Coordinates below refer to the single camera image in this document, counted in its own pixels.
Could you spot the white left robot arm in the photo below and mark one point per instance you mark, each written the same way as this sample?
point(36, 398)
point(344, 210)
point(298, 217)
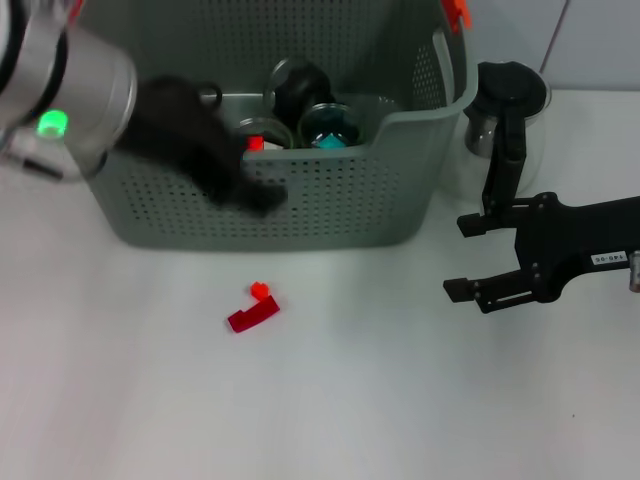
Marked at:
point(65, 75)

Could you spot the black clay teapot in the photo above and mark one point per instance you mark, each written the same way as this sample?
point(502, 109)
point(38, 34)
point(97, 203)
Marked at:
point(210, 92)

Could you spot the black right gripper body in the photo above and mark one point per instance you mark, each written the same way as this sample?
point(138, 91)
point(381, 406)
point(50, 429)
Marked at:
point(580, 240)

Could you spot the glass teacup black holder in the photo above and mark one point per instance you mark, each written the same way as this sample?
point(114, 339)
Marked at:
point(300, 85)
point(330, 122)
point(265, 130)

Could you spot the glass coffee pot black lid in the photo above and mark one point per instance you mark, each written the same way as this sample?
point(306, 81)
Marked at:
point(510, 90)

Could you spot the long dark red toy brick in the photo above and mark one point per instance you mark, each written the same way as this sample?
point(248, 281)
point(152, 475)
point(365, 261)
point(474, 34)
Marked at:
point(252, 316)

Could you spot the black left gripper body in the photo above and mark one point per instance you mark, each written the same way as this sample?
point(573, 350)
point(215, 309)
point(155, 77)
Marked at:
point(185, 135)

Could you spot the grey perforated storage bin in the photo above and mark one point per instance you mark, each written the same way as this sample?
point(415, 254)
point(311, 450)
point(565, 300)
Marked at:
point(350, 200)

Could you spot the teal square toy brick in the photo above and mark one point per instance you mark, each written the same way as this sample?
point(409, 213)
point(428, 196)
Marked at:
point(328, 142)

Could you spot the small red toy brick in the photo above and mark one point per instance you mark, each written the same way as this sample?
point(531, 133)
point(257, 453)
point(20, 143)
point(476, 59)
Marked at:
point(256, 143)
point(258, 289)

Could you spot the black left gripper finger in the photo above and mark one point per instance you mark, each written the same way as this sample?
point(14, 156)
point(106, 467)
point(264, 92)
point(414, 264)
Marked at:
point(260, 206)
point(267, 189)

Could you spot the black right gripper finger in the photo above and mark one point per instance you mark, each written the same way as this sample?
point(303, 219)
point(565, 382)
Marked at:
point(457, 291)
point(472, 226)

